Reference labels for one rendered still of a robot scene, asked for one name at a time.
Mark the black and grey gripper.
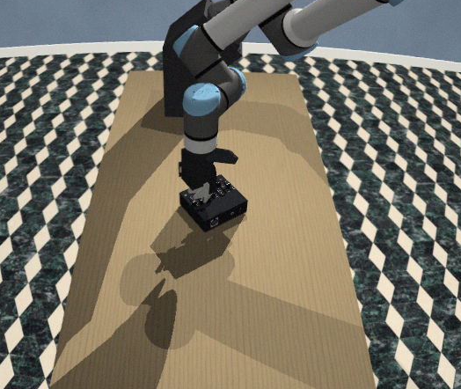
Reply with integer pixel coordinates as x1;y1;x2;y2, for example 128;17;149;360
179;148;217;203

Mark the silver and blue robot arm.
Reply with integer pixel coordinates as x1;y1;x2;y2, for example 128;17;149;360
173;0;404;165

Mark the black lighting desk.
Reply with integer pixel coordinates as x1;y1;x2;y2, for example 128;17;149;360
179;174;248;232

